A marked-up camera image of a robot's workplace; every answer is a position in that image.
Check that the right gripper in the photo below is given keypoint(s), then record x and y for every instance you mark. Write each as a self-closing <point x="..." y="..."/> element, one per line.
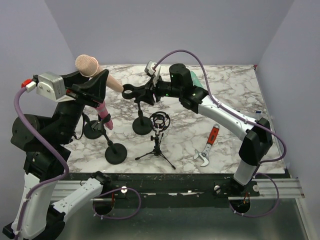
<point x="148" y="96"/>

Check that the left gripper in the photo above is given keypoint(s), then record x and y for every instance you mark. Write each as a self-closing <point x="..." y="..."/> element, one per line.
<point x="95" y="88"/>

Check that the beige microphone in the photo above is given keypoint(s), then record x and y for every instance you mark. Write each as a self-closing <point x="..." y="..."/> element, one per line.
<point x="89" y="67"/>

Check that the black tripod shock-mount stand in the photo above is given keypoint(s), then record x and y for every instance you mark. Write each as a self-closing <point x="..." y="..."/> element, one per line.
<point x="160" y="121"/>

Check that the black round-base clip stand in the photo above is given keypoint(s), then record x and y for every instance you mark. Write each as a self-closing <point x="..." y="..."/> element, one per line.
<point x="142" y="124"/>

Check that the mint green microphone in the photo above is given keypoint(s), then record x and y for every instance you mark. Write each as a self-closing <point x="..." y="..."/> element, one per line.
<point x="196" y="82"/>

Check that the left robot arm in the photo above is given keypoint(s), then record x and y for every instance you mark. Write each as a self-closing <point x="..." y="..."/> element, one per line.
<point x="44" y="140"/>

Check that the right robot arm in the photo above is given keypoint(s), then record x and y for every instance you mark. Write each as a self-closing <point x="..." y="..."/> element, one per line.
<point x="254" y="134"/>

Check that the pink microphone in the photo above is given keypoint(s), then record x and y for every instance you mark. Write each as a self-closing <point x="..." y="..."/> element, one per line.
<point x="103" y="113"/>

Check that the black gold-mic stand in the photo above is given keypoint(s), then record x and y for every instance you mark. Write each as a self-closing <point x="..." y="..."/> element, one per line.
<point x="88" y="130"/>

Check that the black round-base pink-mic stand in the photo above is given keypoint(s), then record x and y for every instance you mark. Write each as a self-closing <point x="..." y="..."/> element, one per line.
<point x="115" y="153"/>

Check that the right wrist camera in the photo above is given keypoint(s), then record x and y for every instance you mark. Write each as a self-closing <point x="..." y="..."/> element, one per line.
<point x="153" y="71"/>

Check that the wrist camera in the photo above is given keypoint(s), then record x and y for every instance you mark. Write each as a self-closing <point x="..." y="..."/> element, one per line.
<point x="48" y="85"/>
<point x="153" y="71"/>

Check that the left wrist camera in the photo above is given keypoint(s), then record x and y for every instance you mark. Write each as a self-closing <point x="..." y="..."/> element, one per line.
<point x="48" y="85"/>

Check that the red-handled adjustable wrench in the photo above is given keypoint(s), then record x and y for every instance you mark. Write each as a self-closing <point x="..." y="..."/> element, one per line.
<point x="204" y="155"/>

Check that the black front mounting rail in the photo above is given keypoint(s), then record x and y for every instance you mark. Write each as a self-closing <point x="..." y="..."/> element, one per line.
<point x="218" y="185"/>

